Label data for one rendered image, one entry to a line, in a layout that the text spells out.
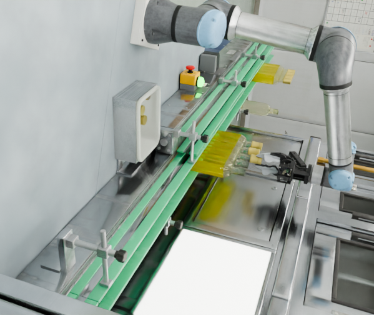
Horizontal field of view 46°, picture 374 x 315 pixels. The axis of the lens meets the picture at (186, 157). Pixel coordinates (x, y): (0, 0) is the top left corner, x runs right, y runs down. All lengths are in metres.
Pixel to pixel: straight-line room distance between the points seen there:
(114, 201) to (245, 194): 0.60
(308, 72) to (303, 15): 0.92
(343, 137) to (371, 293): 0.50
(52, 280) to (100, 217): 0.26
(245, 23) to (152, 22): 0.31
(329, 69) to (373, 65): 6.23
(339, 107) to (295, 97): 6.40
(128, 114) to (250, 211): 0.61
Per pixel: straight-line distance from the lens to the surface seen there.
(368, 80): 7.66
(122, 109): 1.37
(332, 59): 1.38
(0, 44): 0.95
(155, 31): 1.44
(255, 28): 1.50
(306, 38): 1.49
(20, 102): 1.01
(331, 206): 1.86
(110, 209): 1.33
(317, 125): 7.96
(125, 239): 1.25
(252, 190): 1.78
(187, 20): 1.40
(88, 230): 1.26
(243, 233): 1.56
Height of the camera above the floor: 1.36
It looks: 16 degrees down
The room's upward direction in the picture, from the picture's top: 102 degrees clockwise
